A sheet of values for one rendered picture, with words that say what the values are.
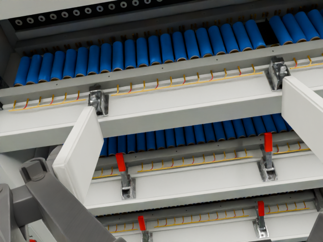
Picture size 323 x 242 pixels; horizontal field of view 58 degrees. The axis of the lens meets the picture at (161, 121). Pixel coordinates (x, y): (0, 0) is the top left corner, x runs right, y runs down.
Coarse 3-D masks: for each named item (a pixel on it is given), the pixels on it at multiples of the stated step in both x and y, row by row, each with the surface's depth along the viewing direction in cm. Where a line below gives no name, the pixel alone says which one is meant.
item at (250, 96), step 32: (192, 0) 50; (224, 0) 50; (32, 32) 52; (0, 64) 51; (128, 96) 45; (160, 96) 44; (192, 96) 43; (224, 96) 42; (256, 96) 41; (320, 96) 42; (0, 128) 44; (32, 128) 44; (64, 128) 43; (128, 128) 45; (160, 128) 45
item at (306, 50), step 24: (264, 48) 43; (288, 48) 43; (312, 48) 42; (120, 72) 44; (144, 72) 44; (168, 72) 43; (192, 72) 44; (216, 72) 44; (240, 72) 43; (0, 96) 45; (24, 96) 45; (48, 96) 46
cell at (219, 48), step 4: (212, 28) 48; (216, 28) 48; (208, 32) 49; (212, 32) 48; (216, 32) 47; (212, 36) 47; (216, 36) 47; (220, 36) 47; (212, 40) 47; (216, 40) 46; (220, 40) 46; (212, 44) 47; (216, 44) 46; (220, 44) 46; (216, 48) 45; (220, 48) 45; (224, 48) 46; (216, 52) 45; (220, 52) 45; (224, 52) 45
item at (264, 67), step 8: (288, 64) 43; (224, 72) 44; (232, 72) 44; (248, 72) 44; (168, 80) 45; (176, 80) 44; (192, 80) 44; (112, 88) 45; (120, 88) 45; (128, 88) 45; (136, 88) 45; (64, 96) 46; (72, 96) 45; (80, 96) 45; (8, 104) 46; (16, 104) 46; (24, 104) 46; (32, 104) 46
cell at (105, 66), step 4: (104, 44) 49; (108, 44) 49; (104, 48) 49; (108, 48) 49; (104, 52) 48; (108, 52) 48; (100, 56) 48; (104, 56) 48; (108, 56) 48; (100, 60) 48; (104, 60) 47; (108, 60) 47; (100, 64) 47; (104, 64) 46; (108, 64) 47; (100, 68) 46; (104, 68) 46; (108, 68) 46; (100, 72) 46
